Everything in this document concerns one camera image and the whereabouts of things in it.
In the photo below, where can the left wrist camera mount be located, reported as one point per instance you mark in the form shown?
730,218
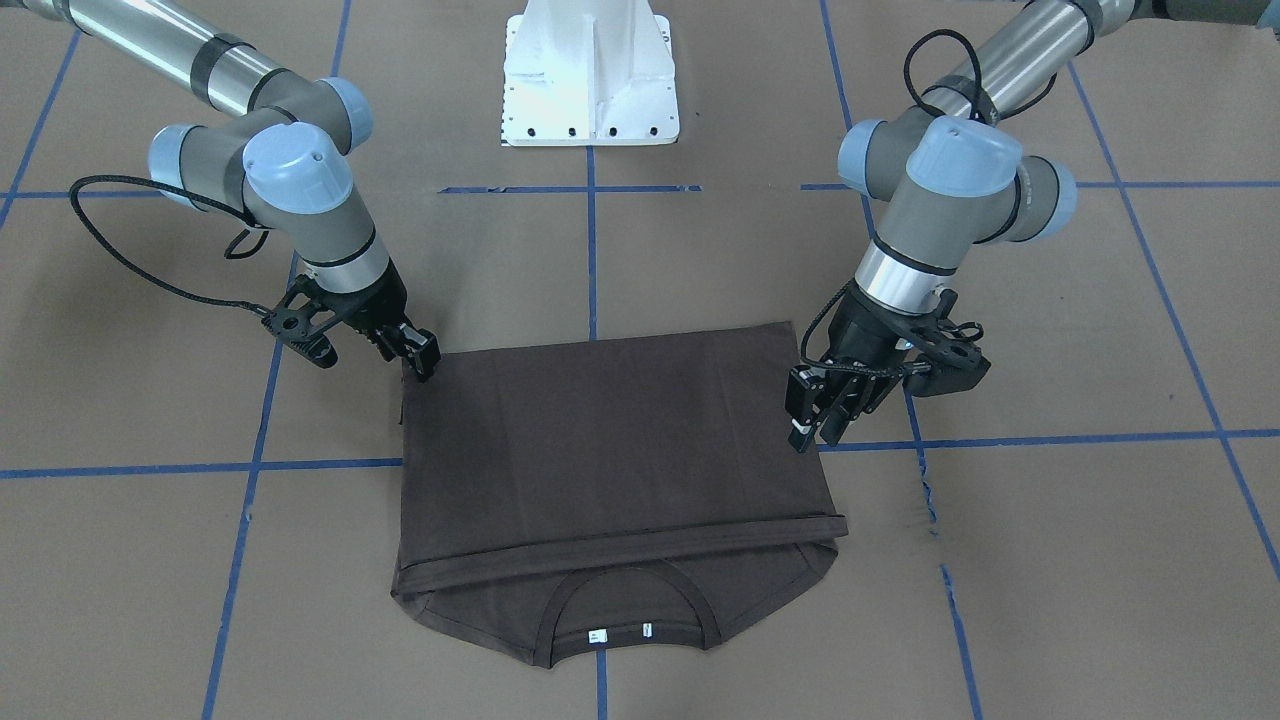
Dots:
949,358

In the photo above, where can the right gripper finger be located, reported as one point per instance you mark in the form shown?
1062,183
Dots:
419,351
394,343

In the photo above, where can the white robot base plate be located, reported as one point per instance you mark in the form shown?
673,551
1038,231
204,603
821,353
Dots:
589,73

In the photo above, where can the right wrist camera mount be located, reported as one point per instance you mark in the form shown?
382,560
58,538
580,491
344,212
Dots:
301,322

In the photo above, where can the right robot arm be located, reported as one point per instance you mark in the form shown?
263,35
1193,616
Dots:
279,164

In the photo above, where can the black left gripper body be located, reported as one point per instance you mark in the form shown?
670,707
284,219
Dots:
862,335

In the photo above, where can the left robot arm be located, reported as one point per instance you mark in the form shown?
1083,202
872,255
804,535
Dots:
951,180

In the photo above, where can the brown t-shirt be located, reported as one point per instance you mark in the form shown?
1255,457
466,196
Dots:
562,498

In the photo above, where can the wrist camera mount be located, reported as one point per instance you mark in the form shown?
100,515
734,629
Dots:
949,358
301,322

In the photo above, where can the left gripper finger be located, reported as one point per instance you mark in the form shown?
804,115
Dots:
806,401
851,397

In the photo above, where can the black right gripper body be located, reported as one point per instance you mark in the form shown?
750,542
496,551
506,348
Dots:
377,303

